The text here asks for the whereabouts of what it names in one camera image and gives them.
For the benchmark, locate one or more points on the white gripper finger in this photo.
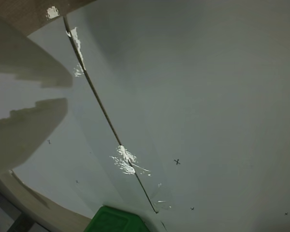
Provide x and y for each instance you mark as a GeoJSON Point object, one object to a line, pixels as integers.
{"type": "Point", "coordinates": [26, 135]}
{"type": "Point", "coordinates": [26, 60]}

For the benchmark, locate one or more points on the green cube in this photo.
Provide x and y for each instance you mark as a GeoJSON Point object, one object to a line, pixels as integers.
{"type": "Point", "coordinates": [111, 220]}

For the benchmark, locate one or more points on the clear adhesive tape piece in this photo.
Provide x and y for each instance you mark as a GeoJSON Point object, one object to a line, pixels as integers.
{"type": "Point", "coordinates": [162, 201]}
{"type": "Point", "coordinates": [125, 159]}
{"type": "Point", "coordinates": [79, 52]}
{"type": "Point", "coordinates": [52, 12]}

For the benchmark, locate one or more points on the white paper sheet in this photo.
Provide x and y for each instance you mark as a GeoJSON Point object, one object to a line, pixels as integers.
{"type": "Point", "coordinates": [207, 96]}

